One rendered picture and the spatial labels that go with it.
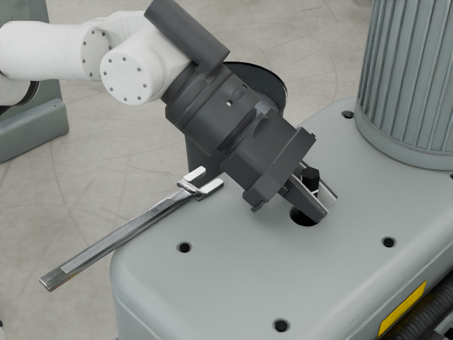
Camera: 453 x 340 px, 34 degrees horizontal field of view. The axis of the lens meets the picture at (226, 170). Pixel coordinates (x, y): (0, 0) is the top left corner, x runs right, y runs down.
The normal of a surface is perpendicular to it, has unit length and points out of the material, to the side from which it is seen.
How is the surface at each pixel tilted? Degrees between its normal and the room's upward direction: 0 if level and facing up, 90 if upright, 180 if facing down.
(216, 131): 69
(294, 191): 90
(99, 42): 76
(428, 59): 90
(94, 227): 0
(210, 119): 64
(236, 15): 0
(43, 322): 0
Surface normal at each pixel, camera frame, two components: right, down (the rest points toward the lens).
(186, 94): -0.12, 0.18
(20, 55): -0.30, 0.29
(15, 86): 0.77, 0.51
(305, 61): 0.01, -0.74
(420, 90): -0.52, 0.57
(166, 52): 0.51, -0.53
